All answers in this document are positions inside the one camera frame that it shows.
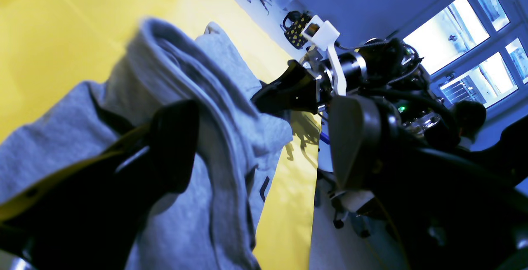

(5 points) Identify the yellow table cloth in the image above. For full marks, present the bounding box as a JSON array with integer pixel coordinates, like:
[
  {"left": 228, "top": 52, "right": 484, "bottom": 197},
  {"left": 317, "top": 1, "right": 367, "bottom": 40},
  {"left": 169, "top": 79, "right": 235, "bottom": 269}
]
[{"left": 0, "top": 0, "right": 321, "bottom": 270}]

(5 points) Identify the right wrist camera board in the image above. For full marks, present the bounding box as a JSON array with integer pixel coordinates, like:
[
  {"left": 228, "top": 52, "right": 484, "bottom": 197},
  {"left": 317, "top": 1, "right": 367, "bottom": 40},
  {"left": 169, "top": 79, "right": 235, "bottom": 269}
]
[{"left": 301, "top": 15, "right": 341, "bottom": 52}]

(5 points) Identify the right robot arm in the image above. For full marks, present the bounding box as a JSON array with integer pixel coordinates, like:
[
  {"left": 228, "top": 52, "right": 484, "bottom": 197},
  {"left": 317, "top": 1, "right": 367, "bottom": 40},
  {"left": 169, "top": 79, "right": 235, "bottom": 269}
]
[{"left": 251, "top": 38, "right": 486, "bottom": 150}]

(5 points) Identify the black yellow dotted bag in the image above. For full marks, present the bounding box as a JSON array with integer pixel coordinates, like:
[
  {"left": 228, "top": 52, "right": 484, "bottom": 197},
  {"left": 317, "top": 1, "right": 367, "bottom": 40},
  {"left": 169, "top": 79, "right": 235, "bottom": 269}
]
[{"left": 282, "top": 11, "right": 313, "bottom": 50}]

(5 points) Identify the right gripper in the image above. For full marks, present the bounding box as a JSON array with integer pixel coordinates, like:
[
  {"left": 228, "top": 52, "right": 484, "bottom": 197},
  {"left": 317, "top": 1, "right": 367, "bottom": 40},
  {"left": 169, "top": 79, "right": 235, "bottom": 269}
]
[{"left": 251, "top": 43, "right": 367, "bottom": 115}]

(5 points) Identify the bright window with frame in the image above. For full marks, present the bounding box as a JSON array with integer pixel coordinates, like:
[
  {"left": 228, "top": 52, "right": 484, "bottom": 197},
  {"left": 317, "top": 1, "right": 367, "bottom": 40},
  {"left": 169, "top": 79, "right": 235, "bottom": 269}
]
[{"left": 404, "top": 0, "right": 527, "bottom": 110}]

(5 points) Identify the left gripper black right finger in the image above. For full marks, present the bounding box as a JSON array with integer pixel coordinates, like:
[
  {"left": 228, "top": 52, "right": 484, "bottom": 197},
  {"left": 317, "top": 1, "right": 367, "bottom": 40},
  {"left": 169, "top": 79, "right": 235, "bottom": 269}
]
[{"left": 328, "top": 96, "right": 527, "bottom": 270}]

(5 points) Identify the grey t-shirt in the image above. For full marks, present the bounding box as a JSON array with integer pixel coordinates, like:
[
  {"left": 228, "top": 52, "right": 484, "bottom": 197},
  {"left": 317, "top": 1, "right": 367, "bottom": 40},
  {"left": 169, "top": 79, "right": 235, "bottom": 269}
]
[{"left": 0, "top": 18, "right": 292, "bottom": 270}]

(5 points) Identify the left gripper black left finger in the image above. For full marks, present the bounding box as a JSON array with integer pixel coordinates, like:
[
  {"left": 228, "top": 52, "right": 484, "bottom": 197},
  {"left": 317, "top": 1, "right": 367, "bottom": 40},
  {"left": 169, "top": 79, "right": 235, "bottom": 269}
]
[{"left": 1, "top": 100, "right": 200, "bottom": 270}]

